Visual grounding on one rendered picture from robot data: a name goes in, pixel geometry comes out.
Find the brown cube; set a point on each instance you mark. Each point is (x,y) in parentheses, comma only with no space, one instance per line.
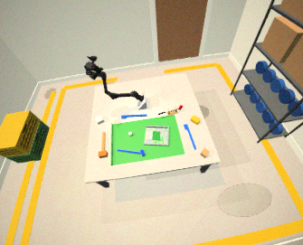
(205,153)

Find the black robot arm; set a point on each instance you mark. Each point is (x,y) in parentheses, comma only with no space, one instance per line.
(101,74)

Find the yellow rectangular block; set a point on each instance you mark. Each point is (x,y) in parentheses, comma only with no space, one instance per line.
(195,120)

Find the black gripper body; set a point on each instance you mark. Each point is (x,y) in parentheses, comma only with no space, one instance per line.
(93,66)

